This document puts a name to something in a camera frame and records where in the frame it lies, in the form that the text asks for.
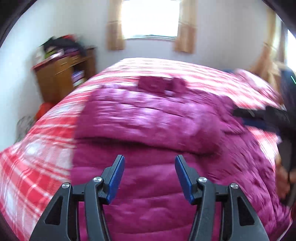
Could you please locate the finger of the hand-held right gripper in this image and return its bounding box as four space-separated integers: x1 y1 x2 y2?
243 119 281 137
232 107 267 121

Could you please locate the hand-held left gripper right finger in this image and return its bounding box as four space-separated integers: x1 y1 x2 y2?
175 155 270 241

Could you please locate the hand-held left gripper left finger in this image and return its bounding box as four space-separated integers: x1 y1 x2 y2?
30 155 125 241

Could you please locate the magenta down jacket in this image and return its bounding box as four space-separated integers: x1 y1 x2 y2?
70 76 292 241

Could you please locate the pile of dark clothes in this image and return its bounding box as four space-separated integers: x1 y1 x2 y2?
38 35 88 59

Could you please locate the person's right hand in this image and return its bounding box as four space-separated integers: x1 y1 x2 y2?
275 160 291 202

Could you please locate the pink floral quilt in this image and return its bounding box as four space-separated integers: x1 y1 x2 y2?
233 69 281 100

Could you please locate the beige curtain beside headboard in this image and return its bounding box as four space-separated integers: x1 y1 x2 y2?
251 10 279 78

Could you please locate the bed with red plaid sheet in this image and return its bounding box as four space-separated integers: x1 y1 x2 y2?
0 57 296 241

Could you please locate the orange object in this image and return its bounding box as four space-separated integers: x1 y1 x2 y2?
35 102 56 121

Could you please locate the grey patterned cloth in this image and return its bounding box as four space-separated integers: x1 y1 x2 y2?
16 115 36 142

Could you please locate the short beige floral curtain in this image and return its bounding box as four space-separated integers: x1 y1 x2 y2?
174 0 197 53

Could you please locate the brown wooden desk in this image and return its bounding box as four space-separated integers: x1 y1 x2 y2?
32 47 97 105

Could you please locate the bright window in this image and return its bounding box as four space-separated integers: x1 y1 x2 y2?
121 0 181 40

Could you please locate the long beige floral curtain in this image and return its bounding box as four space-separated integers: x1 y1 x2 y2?
106 0 127 51

